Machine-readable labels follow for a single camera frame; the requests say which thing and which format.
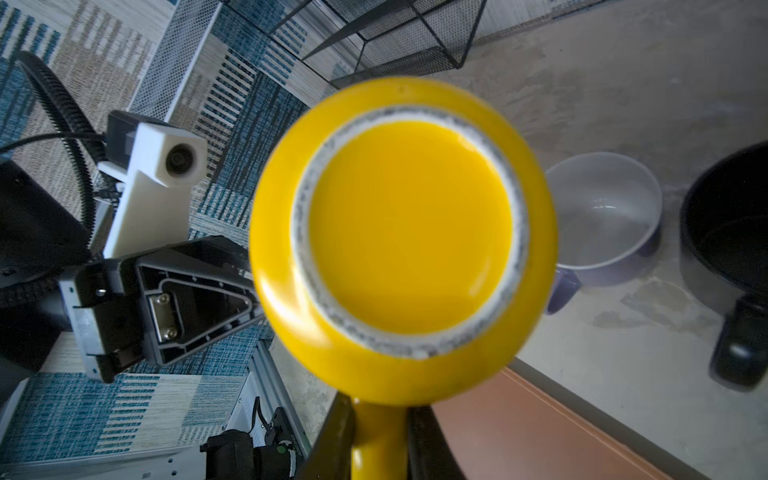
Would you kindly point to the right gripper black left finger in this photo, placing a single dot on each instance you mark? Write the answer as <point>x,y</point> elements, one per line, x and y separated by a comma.
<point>331,455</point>

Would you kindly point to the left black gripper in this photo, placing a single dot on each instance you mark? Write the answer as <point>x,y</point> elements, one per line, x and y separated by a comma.
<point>159,306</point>

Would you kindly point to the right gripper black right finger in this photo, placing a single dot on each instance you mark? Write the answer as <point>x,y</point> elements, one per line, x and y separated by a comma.
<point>429,455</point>

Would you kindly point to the yellow mug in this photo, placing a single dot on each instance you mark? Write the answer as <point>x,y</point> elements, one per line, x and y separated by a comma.
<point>403,244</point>

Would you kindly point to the purple mug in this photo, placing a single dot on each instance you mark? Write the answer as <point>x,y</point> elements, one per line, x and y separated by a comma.
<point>609,210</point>

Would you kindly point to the black mug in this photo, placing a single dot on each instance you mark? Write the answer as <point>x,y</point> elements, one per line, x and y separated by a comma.
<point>723,261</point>

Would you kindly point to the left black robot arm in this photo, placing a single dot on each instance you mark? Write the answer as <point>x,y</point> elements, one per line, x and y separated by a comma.
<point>40,239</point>

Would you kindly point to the brown plastic tray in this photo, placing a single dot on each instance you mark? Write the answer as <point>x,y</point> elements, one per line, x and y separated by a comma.
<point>506,428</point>

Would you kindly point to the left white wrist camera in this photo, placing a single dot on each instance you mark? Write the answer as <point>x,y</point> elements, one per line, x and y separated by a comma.
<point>158,165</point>

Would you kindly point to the white wire mesh basket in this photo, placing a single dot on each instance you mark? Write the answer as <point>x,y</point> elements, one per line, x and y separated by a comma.
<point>160,88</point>

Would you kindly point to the black wire shelf rack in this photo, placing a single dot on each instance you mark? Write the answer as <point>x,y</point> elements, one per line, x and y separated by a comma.
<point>335,44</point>

